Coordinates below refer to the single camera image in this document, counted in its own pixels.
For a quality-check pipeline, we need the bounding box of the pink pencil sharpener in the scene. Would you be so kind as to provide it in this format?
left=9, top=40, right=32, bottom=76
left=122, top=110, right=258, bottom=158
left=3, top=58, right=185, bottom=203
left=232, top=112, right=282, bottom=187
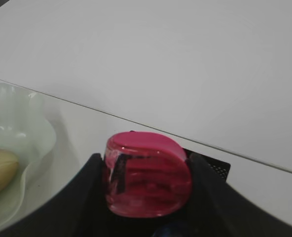
left=104, top=131, right=192, bottom=218

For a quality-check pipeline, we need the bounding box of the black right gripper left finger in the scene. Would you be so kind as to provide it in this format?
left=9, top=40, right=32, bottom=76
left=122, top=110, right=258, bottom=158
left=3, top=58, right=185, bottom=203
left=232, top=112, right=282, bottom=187
left=0, top=153, right=110, bottom=237

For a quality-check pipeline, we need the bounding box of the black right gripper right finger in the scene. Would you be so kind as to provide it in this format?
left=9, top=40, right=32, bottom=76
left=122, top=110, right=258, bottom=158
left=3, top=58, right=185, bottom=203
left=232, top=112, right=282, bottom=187
left=186, top=153, right=292, bottom=237

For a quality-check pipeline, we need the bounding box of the black mesh pen holder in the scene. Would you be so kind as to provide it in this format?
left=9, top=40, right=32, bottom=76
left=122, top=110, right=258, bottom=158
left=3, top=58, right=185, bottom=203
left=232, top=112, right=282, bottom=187
left=182, top=148, right=231, bottom=183

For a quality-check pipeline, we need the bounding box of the pale green wavy plate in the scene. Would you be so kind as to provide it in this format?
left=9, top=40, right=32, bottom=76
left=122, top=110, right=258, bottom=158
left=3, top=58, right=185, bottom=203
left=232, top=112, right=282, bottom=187
left=0, top=83, right=56, bottom=230

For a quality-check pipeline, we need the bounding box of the blue pencil sharpener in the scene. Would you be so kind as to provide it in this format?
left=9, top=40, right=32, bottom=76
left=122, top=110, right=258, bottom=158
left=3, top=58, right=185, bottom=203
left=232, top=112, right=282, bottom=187
left=152, top=221, right=189, bottom=237

